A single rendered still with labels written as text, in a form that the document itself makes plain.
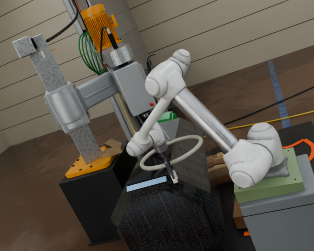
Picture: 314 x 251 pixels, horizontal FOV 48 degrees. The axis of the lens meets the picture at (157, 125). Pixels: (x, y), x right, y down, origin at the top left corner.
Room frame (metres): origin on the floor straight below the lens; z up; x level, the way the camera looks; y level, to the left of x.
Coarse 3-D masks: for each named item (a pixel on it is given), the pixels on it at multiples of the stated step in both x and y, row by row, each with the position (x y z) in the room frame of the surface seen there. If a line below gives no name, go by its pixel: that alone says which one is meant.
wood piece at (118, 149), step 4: (120, 144) 3.29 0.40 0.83; (108, 148) 3.32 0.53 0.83; (112, 148) 3.27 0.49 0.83; (116, 148) 3.23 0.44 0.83; (120, 148) 3.20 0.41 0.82; (104, 152) 3.26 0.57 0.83; (108, 152) 3.23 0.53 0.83; (112, 152) 3.22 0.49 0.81; (116, 152) 3.21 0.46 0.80; (120, 152) 3.20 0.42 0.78; (104, 156) 3.24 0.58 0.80; (108, 156) 3.23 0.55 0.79
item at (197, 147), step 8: (184, 136) 2.55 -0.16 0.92; (192, 136) 2.48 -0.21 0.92; (200, 136) 2.40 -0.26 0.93; (168, 144) 2.60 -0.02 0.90; (200, 144) 2.25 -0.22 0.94; (152, 152) 2.55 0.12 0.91; (192, 152) 2.18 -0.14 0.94; (144, 160) 2.45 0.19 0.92; (176, 160) 2.14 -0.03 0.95; (144, 168) 2.27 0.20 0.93; (152, 168) 2.20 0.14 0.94; (160, 168) 2.17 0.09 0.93
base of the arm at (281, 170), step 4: (284, 156) 1.75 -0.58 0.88; (284, 160) 1.67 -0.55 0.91; (280, 164) 1.64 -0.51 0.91; (284, 164) 1.66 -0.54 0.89; (272, 168) 1.64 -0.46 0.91; (276, 168) 1.64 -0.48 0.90; (280, 168) 1.64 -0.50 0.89; (284, 168) 1.64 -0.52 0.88; (268, 172) 1.65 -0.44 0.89; (272, 172) 1.64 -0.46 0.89; (276, 172) 1.64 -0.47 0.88; (280, 172) 1.63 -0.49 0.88; (284, 172) 1.62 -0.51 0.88; (288, 172) 1.61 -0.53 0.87; (268, 176) 1.65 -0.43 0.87; (272, 176) 1.64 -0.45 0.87; (276, 176) 1.63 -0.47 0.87; (280, 176) 1.62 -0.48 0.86; (284, 176) 1.61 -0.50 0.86
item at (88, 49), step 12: (72, 0) 5.36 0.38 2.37; (72, 12) 5.41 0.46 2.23; (84, 24) 5.59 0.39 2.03; (84, 36) 5.40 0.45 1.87; (96, 48) 5.48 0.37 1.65; (84, 60) 5.16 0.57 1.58; (96, 60) 5.05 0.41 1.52; (96, 72) 5.19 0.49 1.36; (264, 108) 4.69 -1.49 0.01; (120, 120) 5.42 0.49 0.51; (276, 120) 4.16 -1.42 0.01
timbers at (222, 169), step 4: (220, 164) 3.30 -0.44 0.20; (224, 164) 3.26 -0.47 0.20; (216, 168) 3.25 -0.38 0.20; (220, 168) 3.24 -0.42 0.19; (224, 168) 3.23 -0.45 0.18; (216, 172) 3.26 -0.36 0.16; (220, 172) 3.24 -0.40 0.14; (224, 172) 3.23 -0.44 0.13; (228, 172) 3.22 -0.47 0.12; (216, 176) 3.26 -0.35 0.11
